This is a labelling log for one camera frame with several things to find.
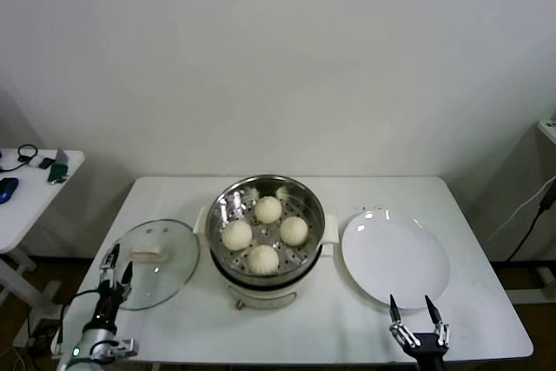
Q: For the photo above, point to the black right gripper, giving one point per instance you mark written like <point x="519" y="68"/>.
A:
<point x="428" y="349"/>

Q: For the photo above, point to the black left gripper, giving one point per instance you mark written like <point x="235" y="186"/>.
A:
<point x="106" y="306"/>

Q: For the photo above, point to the white steamed baozi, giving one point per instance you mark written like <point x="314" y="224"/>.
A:
<point x="267" y="210"/>
<point x="263" y="259"/>
<point x="236" y="235"/>
<point x="294" y="230"/>

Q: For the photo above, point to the stainless steel steamer basket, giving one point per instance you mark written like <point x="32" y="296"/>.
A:
<point x="313" y="214"/>

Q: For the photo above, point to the steel steamer pot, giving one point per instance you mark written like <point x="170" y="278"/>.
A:
<point x="260" y="297"/>

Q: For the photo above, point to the white oval plate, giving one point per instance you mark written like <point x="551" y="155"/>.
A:
<point x="391" y="258"/>

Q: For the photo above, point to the floor power strip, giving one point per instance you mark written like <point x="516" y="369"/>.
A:
<point x="43" y="327"/>

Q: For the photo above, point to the white side table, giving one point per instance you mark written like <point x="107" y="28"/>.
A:
<point x="26" y="214"/>

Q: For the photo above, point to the green flat object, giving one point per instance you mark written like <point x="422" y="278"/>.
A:
<point x="57" y="172"/>

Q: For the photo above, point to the small black device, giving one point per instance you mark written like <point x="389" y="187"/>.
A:
<point x="45" y="163"/>

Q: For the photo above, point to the blue computer mouse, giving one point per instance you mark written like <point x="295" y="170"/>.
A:
<point x="8" y="188"/>

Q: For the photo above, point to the small white object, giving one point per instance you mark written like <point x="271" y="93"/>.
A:
<point x="35" y="160"/>

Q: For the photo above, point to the white shelf with items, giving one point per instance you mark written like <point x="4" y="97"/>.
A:
<point x="548" y="130"/>

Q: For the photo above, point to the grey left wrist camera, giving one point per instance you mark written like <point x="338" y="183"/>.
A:
<point x="123" y="347"/>

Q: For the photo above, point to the neighbouring table leg frame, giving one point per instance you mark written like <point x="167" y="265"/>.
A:
<point x="530" y="297"/>

